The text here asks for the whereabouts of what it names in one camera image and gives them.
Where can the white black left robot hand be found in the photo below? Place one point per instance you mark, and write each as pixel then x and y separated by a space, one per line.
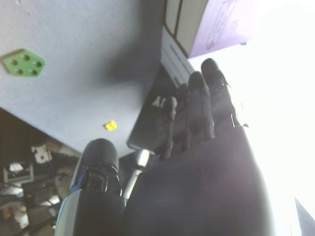
pixel 197 191

